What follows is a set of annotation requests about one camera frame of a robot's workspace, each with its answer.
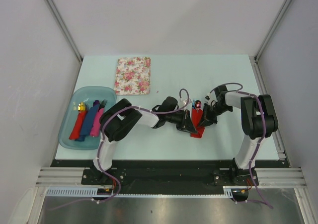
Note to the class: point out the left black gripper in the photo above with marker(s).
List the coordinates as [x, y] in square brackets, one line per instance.
[185, 123]

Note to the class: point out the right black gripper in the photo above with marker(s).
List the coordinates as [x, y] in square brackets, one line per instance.
[207, 119]

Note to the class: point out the red paper napkin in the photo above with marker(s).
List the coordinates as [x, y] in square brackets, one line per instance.
[195, 118]

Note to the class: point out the blue handled spoon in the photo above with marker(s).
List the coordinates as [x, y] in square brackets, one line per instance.
[198, 105]

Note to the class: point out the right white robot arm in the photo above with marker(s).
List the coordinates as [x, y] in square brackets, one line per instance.
[258, 122]

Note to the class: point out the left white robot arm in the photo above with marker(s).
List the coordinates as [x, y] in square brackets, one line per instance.
[117, 122]

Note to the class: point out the pink rolled napkin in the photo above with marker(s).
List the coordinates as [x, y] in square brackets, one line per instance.
[95, 130]

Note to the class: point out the blue rolled napkin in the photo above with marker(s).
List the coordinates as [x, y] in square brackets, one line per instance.
[88, 121]

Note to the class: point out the floral pattern tray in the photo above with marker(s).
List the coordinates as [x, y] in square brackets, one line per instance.
[133, 76]

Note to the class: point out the teal plastic bin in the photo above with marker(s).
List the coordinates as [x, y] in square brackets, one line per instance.
[88, 95]

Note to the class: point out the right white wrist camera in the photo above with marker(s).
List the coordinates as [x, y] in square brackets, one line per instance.
[210, 99]

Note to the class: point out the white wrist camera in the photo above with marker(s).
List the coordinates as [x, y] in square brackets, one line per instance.
[185, 103]
[210, 99]

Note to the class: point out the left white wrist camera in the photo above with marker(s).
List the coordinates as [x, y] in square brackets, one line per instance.
[185, 103]

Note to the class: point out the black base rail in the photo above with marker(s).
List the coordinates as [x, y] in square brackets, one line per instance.
[174, 177]

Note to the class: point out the light blue cable duct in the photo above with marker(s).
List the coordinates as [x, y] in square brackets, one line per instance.
[94, 192]

